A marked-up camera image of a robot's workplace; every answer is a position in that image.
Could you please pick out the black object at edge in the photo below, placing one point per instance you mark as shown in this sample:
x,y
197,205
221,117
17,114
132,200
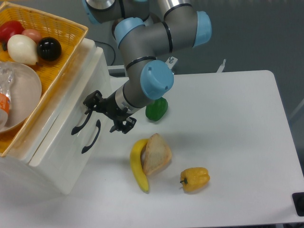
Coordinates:
x,y
298,199

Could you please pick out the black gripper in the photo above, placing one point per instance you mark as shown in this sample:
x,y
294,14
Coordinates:
x,y
108,106

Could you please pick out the bread slice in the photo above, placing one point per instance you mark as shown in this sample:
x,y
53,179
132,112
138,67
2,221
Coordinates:
x,y
157,154

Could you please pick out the clear plastic bottle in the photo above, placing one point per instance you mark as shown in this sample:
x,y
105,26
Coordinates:
x,y
6,77

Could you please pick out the yellow woven basket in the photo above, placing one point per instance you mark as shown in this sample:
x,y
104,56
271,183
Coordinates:
x,y
60,40

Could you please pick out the yellow banana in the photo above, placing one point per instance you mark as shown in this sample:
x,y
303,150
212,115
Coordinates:
x,y
136,165

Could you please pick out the beige bowl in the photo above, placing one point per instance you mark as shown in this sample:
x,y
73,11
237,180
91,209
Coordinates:
x,y
26,91

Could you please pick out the black round eggplant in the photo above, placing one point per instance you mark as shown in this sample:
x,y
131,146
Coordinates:
x,y
49,49

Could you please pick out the white drawer cabinet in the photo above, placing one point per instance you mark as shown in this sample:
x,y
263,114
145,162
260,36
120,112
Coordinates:
x,y
49,178

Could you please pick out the white onion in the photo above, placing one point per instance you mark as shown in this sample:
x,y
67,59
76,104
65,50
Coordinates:
x,y
22,49

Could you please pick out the red tomato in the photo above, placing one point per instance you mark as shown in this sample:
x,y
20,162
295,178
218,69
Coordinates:
x,y
9,29

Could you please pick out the yellow bell pepper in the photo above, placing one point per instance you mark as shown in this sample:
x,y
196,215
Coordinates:
x,y
193,179

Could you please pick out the green bell pepper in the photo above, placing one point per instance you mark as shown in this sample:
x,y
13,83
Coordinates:
x,y
157,109

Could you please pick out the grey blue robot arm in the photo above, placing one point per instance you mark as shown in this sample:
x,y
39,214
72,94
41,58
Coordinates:
x,y
140,46

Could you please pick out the pink round fruit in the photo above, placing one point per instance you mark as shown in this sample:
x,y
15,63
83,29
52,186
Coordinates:
x,y
33,34

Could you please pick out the white top drawer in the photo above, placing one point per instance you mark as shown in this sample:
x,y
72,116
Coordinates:
x,y
61,148

